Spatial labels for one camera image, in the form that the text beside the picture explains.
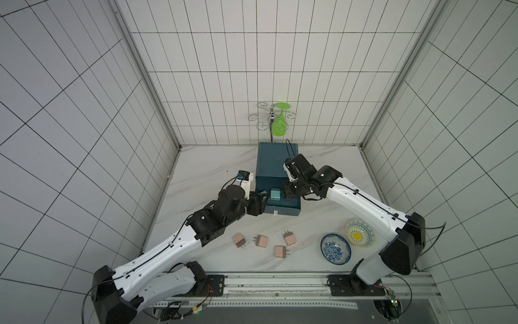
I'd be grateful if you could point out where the teal plug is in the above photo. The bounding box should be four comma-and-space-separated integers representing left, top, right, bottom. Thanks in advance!
270, 188, 281, 201

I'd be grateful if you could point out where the teal drawer cabinet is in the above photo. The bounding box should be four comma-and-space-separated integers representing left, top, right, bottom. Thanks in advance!
255, 143, 299, 193

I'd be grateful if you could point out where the teal drawer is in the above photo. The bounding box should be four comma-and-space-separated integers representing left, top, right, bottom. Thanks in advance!
264, 189, 301, 216

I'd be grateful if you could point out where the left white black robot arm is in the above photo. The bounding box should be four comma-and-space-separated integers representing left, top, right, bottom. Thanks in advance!
88, 184, 269, 323

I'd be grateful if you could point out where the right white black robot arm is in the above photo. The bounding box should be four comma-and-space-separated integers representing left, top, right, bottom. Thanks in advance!
283, 154, 428, 296

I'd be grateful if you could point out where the pink brown plug left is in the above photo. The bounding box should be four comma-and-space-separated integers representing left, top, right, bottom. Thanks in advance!
232, 233, 246, 248

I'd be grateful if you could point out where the silver glass holder stand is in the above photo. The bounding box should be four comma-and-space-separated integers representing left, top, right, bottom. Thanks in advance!
248, 102, 296, 143

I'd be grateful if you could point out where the blue white patterned bowl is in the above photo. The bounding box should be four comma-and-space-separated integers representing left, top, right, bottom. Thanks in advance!
321, 234, 352, 265

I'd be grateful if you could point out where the yellow patterned bowl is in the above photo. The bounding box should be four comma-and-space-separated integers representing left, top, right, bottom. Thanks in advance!
345, 219, 376, 248

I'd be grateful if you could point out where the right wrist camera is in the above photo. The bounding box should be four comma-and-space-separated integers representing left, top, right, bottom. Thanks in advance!
283, 158, 298, 182

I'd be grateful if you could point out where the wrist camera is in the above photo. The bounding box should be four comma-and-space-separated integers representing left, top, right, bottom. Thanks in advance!
283, 158, 298, 182
236, 170, 254, 194

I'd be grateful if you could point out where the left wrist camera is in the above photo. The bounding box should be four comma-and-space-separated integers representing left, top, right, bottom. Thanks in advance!
236, 170, 254, 194

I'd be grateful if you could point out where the aluminium mounting rail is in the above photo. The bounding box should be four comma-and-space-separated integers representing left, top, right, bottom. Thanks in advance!
138, 270, 441, 311

